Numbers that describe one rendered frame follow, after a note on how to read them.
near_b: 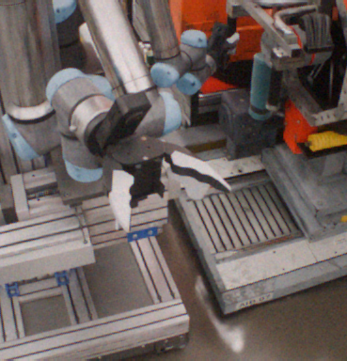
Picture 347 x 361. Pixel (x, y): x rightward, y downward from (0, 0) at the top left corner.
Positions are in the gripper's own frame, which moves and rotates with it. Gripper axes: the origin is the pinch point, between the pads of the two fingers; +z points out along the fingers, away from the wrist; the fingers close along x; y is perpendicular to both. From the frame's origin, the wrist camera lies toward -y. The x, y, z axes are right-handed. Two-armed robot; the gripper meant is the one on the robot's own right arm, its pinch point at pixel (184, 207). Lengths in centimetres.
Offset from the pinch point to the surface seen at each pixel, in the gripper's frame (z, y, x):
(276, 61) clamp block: -54, 21, -73
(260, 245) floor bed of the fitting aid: -53, 105, -89
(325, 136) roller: -52, 56, -106
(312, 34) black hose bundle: -51, 12, -82
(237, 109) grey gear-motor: -94, 70, -102
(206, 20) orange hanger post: -113, 37, -94
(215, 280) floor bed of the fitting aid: -50, 108, -66
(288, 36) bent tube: -54, 13, -75
